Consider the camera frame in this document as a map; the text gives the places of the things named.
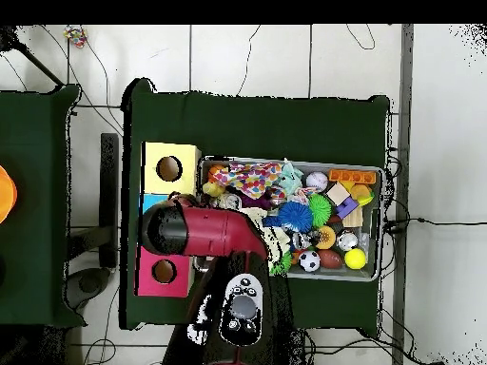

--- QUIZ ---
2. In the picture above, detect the small soccer ball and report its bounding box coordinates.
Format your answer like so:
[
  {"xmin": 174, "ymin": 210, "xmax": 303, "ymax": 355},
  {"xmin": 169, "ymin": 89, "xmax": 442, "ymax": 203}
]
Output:
[{"xmin": 299, "ymin": 250, "xmax": 321, "ymax": 273}]

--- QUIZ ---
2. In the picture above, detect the smooth yellow ball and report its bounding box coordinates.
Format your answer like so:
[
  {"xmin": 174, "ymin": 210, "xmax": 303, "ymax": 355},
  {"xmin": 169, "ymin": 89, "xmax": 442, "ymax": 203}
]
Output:
[{"xmin": 343, "ymin": 247, "xmax": 367, "ymax": 271}]

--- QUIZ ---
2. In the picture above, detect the blue spiky ball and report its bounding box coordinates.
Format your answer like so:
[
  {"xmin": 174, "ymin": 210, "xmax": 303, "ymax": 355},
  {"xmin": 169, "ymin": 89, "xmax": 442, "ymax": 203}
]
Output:
[{"xmin": 277, "ymin": 201, "xmax": 315, "ymax": 233}]

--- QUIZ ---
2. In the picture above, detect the orange toy building block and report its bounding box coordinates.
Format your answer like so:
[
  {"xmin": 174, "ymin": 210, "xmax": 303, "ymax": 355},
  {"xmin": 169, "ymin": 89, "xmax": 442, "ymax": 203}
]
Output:
[{"xmin": 328, "ymin": 168, "xmax": 379, "ymax": 185}]

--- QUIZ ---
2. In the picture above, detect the small white baseball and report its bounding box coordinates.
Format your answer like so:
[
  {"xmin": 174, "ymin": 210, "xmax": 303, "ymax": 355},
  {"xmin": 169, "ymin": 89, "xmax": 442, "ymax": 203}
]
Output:
[{"xmin": 305, "ymin": 170, "xmax": 329, "ymax": 193}]

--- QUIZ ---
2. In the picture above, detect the small colourful floor toy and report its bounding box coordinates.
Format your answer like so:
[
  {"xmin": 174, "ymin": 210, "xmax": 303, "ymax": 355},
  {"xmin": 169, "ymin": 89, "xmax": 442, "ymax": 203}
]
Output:
[{"xmin": 64, "ymin": 26, "xmax": 88, "ymax": 48}]

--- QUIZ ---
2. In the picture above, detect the green spiky ball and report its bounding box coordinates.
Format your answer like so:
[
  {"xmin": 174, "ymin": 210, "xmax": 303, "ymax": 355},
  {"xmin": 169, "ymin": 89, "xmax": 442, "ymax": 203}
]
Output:
[{"xmin": 307, "ymin": 196, "xmax": 333, "ymax": 228}]

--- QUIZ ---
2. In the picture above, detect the orange round object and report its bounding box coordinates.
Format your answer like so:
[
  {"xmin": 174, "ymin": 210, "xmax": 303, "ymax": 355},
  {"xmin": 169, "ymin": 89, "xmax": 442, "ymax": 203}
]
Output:
[{"xmin": 0, "ymin": 165, "xmax": 18, "ymax": 224}]

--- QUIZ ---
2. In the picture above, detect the polka dot cloth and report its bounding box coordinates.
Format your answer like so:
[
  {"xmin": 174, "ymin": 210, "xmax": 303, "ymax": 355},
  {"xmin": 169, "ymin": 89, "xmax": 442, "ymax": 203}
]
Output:
[{"xmin": 210, "ymin": 161, "xmax": 284, "ymax": 201}]

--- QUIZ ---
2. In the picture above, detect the green cloth side table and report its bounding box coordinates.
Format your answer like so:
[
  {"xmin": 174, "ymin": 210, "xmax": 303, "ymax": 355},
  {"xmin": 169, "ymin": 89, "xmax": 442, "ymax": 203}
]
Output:
[{"xmin": 0, "ymin": 83, "xmax": 84, "ymax": 328}]

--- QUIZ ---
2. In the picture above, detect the clear wire mesh bin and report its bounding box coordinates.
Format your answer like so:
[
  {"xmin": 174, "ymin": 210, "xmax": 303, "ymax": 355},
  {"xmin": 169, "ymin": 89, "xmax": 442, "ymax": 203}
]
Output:
[{"xmin": 193, "ymin": 155, "xmax": 384, "ymax": 282}]

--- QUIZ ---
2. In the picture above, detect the white knitted cloth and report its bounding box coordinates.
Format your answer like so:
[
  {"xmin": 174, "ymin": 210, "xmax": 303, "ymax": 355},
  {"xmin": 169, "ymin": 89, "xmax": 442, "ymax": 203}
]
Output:
[{"xmin": 243, "ymin": 206, "xmax": 293, "ymax": 275}]

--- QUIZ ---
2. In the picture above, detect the wooden box with three holes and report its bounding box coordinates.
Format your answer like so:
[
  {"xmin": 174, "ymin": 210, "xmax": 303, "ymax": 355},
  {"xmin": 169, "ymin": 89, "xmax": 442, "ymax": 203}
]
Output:
[{"xmin": 136, "ymin": 142, "xmax": 203, "ymax": 299}]

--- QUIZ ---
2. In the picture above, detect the plain wooden cube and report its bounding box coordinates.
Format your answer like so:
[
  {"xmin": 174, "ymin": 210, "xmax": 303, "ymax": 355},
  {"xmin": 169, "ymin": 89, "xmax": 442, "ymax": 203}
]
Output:
[{"xmin": 326, "ymin": 182, "xmax": 353, "ymax": 206}]

